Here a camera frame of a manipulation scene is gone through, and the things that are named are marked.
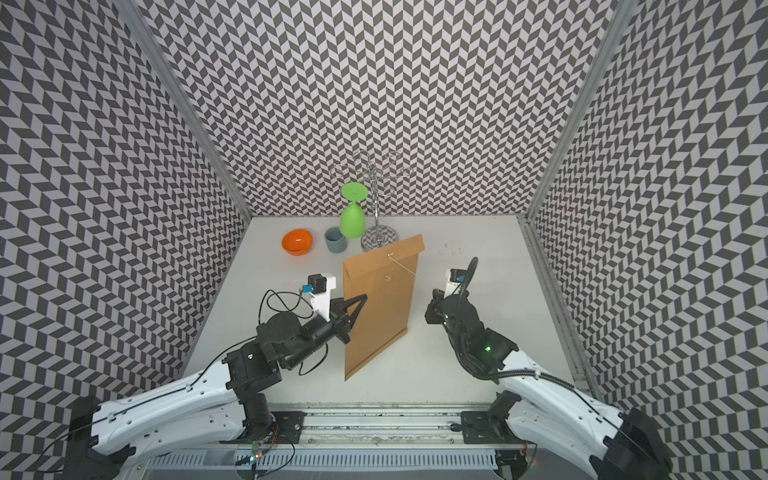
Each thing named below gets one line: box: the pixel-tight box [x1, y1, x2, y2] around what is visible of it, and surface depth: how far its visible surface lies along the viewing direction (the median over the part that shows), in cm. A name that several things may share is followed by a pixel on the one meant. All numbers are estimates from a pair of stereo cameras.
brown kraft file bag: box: [342, 234, 425, 381], surface depth 68 cm
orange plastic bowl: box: [281, 228, 313, 256], surface depth 109 cm
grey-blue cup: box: [324, 226, 347, 254], surface depth 109 cm
